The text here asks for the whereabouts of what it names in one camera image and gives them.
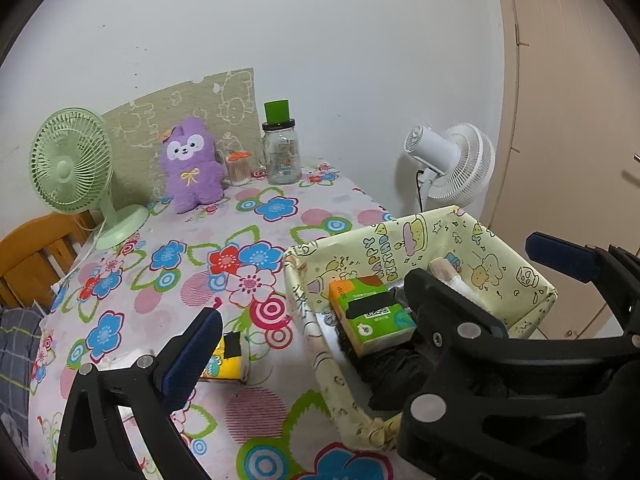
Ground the beige white cloth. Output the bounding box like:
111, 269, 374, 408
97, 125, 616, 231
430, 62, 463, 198
428, 258, 478, 302

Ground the green tissue pack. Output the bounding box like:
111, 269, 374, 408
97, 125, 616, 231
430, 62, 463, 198
329, 275, 416, 358

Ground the yellow cartoon tissue box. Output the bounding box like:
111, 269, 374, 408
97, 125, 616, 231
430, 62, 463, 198
200, 332, 250, 382

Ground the yellow cartoon storage box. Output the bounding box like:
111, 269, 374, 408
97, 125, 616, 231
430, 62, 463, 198
283, 206, 558, 451

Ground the floral tablecloth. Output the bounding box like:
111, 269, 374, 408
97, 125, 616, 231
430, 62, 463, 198
27, 162, 413, 479

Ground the white standing fan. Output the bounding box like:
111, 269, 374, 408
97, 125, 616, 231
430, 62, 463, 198
404, 122, 496, 210

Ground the grey plaid pillow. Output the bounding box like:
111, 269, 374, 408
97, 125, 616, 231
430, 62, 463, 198
0, 308, 42, 422

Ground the wooden chair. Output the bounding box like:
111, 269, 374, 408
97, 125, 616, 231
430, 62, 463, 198
0, 211, 96, 310

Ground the purple plush toy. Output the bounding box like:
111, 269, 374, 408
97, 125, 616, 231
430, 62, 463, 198
160, 117, 224, 214

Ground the toothpick jar orange lid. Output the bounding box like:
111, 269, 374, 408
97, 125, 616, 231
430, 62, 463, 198
226, 151, 253, 186

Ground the glass mason jar mug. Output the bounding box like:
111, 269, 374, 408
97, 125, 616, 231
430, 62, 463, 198
262, 100, 302, 185

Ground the green desk fan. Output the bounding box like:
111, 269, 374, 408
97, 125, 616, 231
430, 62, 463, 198
28, 107, 150, 250

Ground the white fan power cable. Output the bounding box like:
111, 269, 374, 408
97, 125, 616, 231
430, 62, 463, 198
49, 219, 109, 291

